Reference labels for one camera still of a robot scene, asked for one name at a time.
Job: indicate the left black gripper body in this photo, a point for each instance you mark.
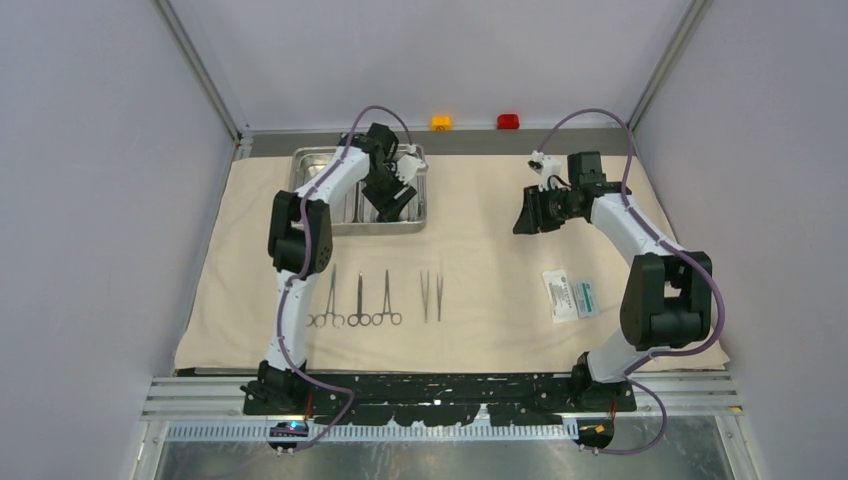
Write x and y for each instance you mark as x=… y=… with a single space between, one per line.
x=382 y=187

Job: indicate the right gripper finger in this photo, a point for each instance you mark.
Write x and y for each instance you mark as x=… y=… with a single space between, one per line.
x=534 y=199
x=531 y=221

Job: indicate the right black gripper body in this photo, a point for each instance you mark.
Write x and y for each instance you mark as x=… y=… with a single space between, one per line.
x=558 y=208

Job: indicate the wire mesh steel basket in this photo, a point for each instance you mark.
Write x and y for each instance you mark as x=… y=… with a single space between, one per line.
x=366 y=224

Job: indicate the white sterile pouch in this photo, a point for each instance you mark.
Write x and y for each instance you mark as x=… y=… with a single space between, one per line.
x=562 y=304

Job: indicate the beige cloth wrap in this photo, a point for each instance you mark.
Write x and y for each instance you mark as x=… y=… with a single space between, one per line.
x=496 y=312

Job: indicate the green white packet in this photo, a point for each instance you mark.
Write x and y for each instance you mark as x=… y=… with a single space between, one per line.
x=585 y=300

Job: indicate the steel tweezers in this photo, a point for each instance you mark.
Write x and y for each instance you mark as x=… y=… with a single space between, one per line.
x=425 y=292
x=440 y=290

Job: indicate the short steel scissors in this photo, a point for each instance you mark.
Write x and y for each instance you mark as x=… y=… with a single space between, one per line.
x=359 y=318

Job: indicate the long steel forceps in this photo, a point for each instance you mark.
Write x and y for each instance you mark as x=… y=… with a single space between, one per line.
x=329 y=316

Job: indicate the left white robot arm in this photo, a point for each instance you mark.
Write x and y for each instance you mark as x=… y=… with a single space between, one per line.
x=300 y=245

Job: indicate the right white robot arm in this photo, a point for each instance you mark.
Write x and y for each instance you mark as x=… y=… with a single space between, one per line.
x=667 y=301

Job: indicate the right steel tray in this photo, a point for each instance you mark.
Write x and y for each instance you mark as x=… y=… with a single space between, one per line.
x=411 y=212

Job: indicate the steel tray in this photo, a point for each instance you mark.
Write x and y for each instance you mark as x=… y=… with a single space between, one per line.
x=309 y=164
x=411 y=212

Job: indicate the left steel tray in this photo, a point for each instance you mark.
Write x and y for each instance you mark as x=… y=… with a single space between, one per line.
x=309 y=164

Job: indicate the red button block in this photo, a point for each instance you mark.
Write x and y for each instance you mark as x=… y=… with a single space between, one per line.
x=508 y=121

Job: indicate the yellow button block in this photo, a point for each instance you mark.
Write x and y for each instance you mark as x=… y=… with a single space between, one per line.
x=441 y=123

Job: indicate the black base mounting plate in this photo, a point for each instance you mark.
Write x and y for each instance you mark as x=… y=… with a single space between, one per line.
x=516 y=399

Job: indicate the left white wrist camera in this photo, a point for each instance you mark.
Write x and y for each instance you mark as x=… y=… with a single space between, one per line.
x=409 y=163

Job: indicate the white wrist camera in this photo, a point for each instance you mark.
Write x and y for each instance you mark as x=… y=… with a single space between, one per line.
x=547 y=167
x=409 y=163

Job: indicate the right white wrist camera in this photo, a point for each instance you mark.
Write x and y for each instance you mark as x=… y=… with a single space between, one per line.
x=547 y=167

